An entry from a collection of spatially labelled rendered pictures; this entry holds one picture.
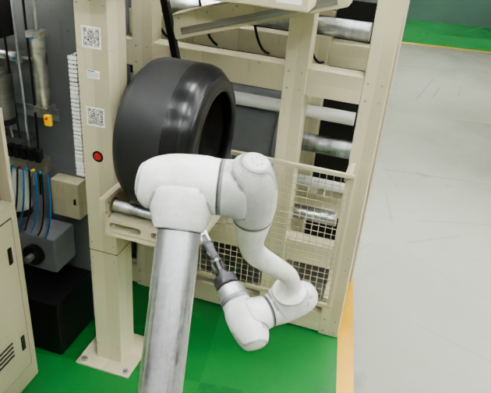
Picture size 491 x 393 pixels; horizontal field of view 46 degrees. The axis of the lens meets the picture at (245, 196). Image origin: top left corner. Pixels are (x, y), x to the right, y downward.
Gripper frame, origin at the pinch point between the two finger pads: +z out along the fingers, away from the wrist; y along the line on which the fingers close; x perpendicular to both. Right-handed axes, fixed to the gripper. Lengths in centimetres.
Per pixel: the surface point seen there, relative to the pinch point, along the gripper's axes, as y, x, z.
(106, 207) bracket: 12.2, -27.0, 35.4
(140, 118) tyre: -24.8, -3.6, 35.6
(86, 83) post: -20, -15, 66
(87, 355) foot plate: 95, -67, 21
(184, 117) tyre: -25.4, 9.2, 28.7
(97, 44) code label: -32, -6, 68
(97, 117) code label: -9, -17, 59
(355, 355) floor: 121, 51, -29
